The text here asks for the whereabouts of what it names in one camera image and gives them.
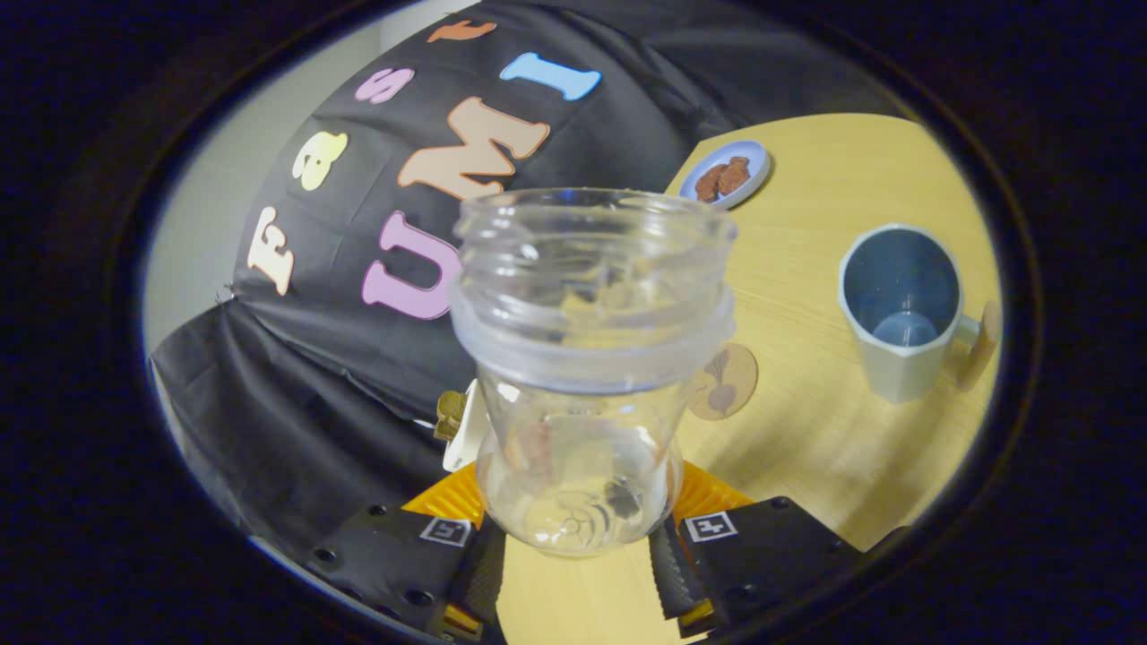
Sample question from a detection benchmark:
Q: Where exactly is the wooden table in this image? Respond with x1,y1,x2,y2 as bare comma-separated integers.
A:
495,113,1003,645

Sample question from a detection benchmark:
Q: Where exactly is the round wooden coaster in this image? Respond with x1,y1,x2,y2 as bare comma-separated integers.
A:
688,342,759,422

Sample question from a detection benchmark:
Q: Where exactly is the black backdrop cloth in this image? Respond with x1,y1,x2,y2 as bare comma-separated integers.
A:
151,0,906,558

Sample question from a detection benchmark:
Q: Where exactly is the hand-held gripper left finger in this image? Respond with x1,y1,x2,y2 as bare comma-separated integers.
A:
303,462,508,642

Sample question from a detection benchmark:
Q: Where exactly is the small blue plate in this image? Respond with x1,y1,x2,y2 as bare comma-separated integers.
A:
679,140,772,211

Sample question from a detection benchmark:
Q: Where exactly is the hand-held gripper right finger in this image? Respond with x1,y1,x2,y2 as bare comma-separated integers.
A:
649,462,863,639

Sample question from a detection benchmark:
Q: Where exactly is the clear plastic bottle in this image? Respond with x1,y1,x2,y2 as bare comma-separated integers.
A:
448,186,739,560

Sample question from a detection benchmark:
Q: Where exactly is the white card with gold clip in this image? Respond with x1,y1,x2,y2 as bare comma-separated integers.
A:
436,378,490,474

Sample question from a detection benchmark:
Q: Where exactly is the white cup with wooden handle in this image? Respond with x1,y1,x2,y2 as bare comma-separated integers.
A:
837,224,1003,404

